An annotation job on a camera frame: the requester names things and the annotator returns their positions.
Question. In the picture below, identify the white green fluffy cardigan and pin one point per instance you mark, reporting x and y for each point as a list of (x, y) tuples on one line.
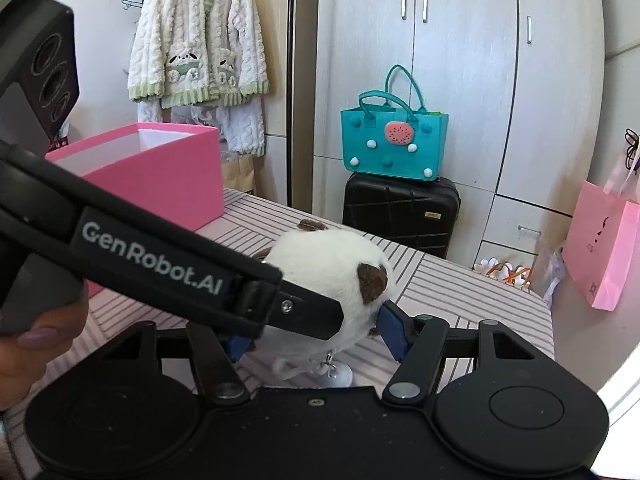
[(200, 35)]

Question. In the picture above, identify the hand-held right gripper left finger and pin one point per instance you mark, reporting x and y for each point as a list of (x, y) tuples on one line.
[(237, 349)]

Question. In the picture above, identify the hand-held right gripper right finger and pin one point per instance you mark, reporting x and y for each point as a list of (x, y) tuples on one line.
[(395, 332)]

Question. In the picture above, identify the black suitcase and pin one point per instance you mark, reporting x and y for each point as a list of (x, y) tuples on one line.
[(400, 215)]

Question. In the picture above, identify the white fluffy pants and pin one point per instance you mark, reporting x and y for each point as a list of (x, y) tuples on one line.
[(240, 130)]

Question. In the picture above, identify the clear plastic bag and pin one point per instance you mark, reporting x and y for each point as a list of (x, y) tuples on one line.
[(550, 275)]

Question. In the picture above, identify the grey wardrobe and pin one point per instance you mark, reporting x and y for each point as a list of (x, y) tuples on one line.
[(465, 85)]

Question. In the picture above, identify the white brown plush cat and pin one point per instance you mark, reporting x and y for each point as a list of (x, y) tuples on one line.
[(325, 265)]

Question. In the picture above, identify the brown paper bag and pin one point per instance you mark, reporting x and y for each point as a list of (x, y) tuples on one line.
[(240, 175)]

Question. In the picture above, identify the teal felt tote bag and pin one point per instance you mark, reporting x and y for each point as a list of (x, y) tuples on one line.
[(380, 155)]

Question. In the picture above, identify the white flower ornaments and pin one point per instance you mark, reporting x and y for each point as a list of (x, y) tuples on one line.
[(500, 272)]

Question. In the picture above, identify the pink paper bag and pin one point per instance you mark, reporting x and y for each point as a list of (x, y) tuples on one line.
[(600, 245)]

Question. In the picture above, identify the person's left hand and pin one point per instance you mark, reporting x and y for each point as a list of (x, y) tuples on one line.
[(35, 360)]

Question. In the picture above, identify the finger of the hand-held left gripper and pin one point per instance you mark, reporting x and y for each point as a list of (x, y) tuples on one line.
[(300, 310)]

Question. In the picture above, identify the striped pink tablecloth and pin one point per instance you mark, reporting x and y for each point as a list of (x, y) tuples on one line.
[(450, 290)]

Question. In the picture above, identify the pink cardboard box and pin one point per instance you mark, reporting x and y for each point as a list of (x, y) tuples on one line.
[(165, 185)]

